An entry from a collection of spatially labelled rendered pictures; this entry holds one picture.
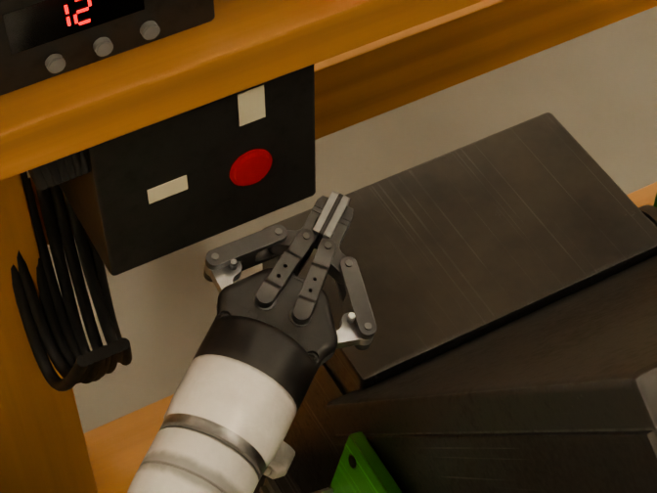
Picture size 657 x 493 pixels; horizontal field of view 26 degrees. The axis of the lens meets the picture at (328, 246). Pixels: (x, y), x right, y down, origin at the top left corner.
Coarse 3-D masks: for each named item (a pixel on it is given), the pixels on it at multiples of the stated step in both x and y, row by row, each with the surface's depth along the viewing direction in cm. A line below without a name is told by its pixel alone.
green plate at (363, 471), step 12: (360, 432) 104; (348, 444) 104; (360, 444) 103; (348, 456) 105; (360, 456) 103; (372, 456) 103; (336, 468) 107; (348, 468) 105; (360, 468) 103; (372, 468) 102; (384, 468) 102; (336, 480) 107; (348, 480) 105; (360, 480) 104; (372, 480) 102; (384, 480) 102; (336, 492) 107; (348, 492) 106; (360, 492) 104; (372, 492) 102; (384, 492) 101; (396, 492) 101
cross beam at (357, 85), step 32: (512, 0) 135; (544, 0) 138; (576, 0) 140; (608, 0) 143; (640, 0) 146; (416, 32) 132; (448, 32) 134; (480, 32) 136; (512, 32) 139; (544, 32) 141; (576, 32) 144; (320, 64) 129; (352, 64) 130; (384, 64) 133; (416, 64) 135; (448, 64) 137; (480, 64) 140; (320, 96) 131; (352, 96) 134; (384, 96) 136; (416, 96) 138; (320, 128) 134
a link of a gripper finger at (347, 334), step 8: (352, 312) 94; (344, 320) 94; (352, 320) 94; (344, 328) 94; (352, 328) 94; (344, 336) 94; (352, 336) 94; (344, 344) 94; (352, 344) 94; (360, 344) 94; (368, 344) 94
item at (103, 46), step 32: (0, 0) 83; (32, 0) 84; (64, 0) 85; (96, 0) 87; (128, 0) 88; (160, 0) 89; (192, 0) 91; (0, 32) 85; (32, 32) 86; (64, 32) 87; (96, 32) 88; (128, 32) 90; (160, 32) 91; (0, 64) 86; (32, 64) 88; (64, 64) 88
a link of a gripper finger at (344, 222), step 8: (352, 208) 98; (344, 216) 98; (352, 216) 98; (344, 224) 97; (336, 232) 97; (344, 232) 97; (336, 240) 97; (336, 248) 96; (336, 256) 96; (336, 264) 96; (328, 272) 97; (336, 272) 96; (336, 280) 97
